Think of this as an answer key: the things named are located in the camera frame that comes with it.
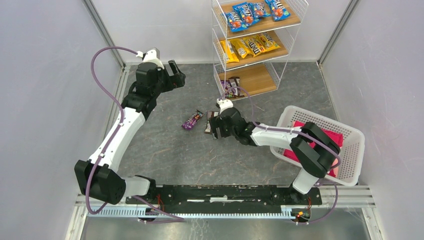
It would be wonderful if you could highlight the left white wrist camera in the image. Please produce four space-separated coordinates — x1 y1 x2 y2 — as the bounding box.
136 47 165 69

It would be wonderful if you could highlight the white plastic basket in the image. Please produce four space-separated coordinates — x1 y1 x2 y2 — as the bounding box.
277 105 365 187

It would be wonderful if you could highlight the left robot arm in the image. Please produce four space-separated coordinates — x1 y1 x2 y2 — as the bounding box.
74 60 186 205

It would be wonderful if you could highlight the top wooden shelf board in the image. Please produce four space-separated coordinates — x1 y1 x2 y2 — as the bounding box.
211 0 309 39

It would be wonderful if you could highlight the yellow candy bag bottom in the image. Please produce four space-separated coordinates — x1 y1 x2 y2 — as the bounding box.
242 36 265 58

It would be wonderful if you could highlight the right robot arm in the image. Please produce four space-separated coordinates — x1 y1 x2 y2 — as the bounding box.
209 107 341 195

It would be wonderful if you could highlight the brown candy bar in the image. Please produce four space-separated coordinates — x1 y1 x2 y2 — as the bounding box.
228 76 245 98
204 110 219 134

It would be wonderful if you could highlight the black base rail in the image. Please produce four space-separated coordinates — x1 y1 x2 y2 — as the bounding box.
143 184 323 215

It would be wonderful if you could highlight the purple candy bag on floor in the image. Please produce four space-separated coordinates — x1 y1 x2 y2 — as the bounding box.
181 109 204 130

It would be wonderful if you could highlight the yellow candy bag top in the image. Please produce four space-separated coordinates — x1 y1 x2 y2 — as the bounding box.
220 40 240 64

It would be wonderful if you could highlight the yellow candy bag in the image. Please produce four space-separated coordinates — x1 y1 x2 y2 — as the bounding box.
229 38 253 59
242 36 265 58
220 40 240 64
255 32 281 52

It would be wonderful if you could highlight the white wire shelf rack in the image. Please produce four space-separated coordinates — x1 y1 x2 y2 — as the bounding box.
211 0 309 100

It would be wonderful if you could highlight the bottom wooden shelf board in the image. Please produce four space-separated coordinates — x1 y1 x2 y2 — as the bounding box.
213 62 281 96

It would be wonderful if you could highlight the wooden shelf board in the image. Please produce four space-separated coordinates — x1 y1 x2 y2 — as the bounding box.
213 62 281 96
212 30 293 71
211 0 309 39

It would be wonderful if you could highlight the middle wooden shelf board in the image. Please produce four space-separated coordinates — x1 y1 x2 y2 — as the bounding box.
212 30 293 71

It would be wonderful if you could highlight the pink cloth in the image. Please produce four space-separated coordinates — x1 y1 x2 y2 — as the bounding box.
283 120 345 178

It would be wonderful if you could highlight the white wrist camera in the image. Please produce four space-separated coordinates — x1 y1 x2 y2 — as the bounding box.
136 47 165 69
216 98 234 114

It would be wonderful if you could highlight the blue candy bag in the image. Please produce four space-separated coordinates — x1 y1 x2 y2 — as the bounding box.
224 11 248 33
265 0 291 22
247 2 270 19
232 2 260 27

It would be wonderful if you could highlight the purple candy bag on shelf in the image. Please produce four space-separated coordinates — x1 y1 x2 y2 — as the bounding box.
220 80 235 99

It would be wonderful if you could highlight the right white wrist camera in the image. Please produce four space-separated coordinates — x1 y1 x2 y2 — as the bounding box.
216 98 234 114

